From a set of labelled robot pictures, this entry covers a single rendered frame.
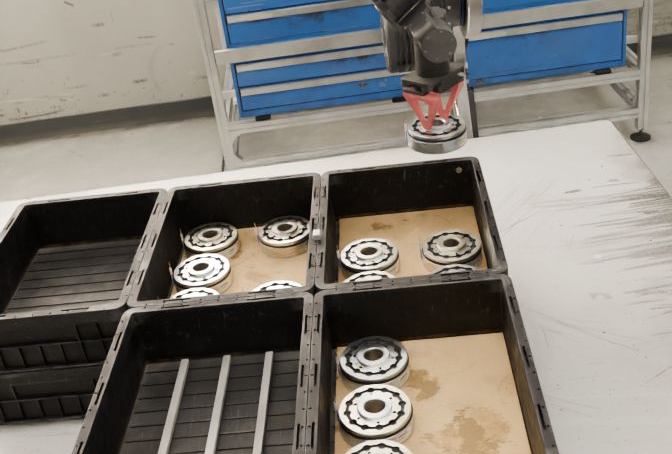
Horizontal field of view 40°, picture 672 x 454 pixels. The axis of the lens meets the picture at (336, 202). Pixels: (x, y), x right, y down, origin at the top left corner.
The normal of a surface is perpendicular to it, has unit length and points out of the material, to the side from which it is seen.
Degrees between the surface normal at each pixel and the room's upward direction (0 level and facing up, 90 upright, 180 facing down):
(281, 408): 0
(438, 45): 90
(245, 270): 0
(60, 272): 0
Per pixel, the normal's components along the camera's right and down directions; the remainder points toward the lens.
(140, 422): -0.12, -0.87
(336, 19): 0.06, 0.48
